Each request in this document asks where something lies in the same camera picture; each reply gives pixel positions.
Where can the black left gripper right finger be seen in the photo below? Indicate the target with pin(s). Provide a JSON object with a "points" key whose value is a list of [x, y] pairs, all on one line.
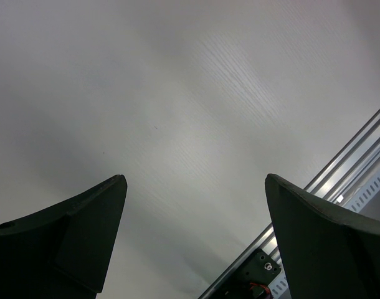
{"points": [[327, 249]]}

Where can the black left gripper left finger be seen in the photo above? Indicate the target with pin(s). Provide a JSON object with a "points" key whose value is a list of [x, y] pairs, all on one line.
{"points": [[63, 251]]}

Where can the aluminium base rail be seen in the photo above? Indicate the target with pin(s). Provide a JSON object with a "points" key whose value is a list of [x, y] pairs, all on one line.
{"points": [[351, 180]]}

